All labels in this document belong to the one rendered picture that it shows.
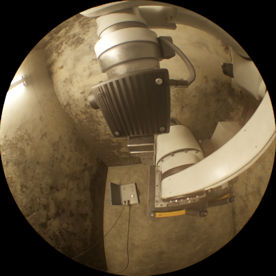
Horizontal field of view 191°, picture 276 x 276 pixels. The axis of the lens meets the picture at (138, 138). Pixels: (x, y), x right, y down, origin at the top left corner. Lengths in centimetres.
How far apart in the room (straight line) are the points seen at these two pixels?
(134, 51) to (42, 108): 104
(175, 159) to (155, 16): 63
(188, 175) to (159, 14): 61
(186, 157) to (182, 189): 17
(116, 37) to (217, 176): 43
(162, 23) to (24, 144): 111
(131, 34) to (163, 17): 22
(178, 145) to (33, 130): 118
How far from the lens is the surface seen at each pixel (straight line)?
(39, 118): 106
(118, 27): 22
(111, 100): 15
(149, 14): 39
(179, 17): 31
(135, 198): 148
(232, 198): 100
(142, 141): 18
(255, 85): 61
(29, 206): 104
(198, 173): 35
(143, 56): 17
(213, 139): 108
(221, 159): 33
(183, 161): 44
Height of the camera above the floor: 150
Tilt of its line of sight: 43 degrees down
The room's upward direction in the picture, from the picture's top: 16 degrees counter-clockwise
